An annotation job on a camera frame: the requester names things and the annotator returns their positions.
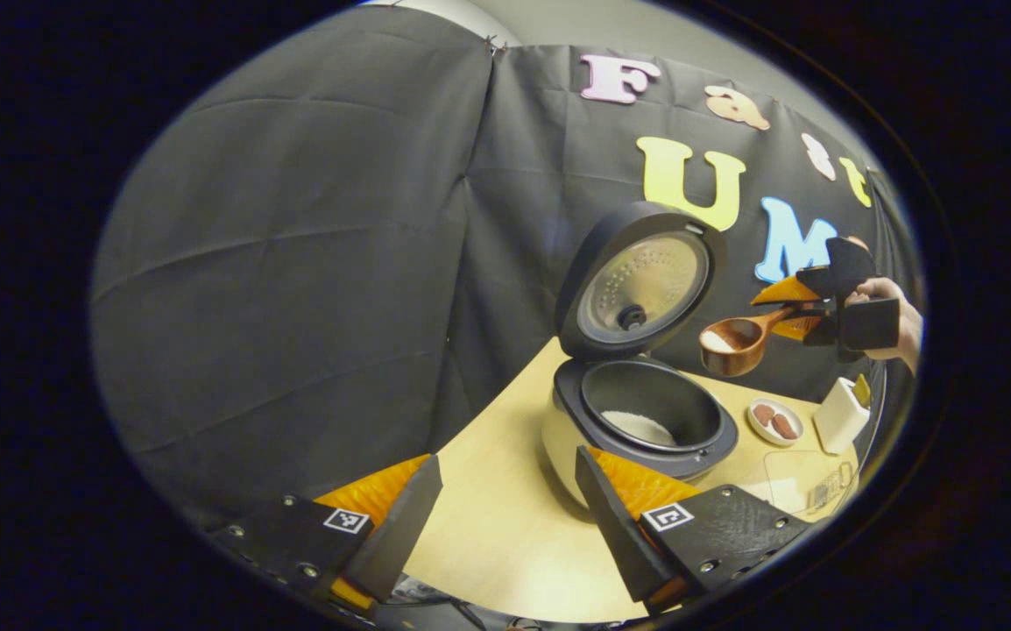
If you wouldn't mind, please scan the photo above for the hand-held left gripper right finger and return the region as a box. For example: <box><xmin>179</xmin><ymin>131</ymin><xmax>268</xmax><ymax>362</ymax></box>
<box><xmin>576</xmin><ymin>445</ymin><xmax>813</xmax><ymax>614</ymax></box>

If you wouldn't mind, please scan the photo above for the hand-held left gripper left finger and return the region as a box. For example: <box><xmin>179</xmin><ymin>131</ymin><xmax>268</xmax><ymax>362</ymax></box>
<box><xmin>208</xmin><ymin>453</ymin><xmax>443</xmax><ymax>614</ymax></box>

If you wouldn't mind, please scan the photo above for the brown wooden spoon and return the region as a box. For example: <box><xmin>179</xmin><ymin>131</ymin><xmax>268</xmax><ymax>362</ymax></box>
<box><xmin>698</xmin><ymin>302</ymin><xmax>826</xmax><ymax>378</ymax></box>

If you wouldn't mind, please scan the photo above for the white rice pile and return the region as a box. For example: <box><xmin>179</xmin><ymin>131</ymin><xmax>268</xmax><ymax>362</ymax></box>
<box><xmin>602</xmin><ymin>410</ymin><xmax>677</xmax><ymax>448</ymax></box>

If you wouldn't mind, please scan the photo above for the dark lidded rice cooker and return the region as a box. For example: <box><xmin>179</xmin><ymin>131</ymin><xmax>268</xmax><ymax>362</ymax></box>
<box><xmin>542</xmin><ymin>202</ymin><xmax>739</xmax><ymax>509</ymax></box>

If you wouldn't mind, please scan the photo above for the white toaster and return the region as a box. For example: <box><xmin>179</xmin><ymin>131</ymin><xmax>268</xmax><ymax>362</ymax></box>
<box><xmin>814</xmin><ymin>375</ymin><xmax>870</xmax><ymax>454</ymax></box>

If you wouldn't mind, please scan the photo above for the white round plate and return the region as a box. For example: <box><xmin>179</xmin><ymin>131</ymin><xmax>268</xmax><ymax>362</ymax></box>
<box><xmin>746</xmin><ymin>399</ymin><xmax>804</xmax><ymax>446</ymax></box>

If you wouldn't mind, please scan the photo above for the black backdrop cloth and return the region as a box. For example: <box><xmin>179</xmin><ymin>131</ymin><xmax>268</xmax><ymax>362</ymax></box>
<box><xmin>89</xmin><ymin>4</ymin><xmax>923</xmax><ymax>535</ymax></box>

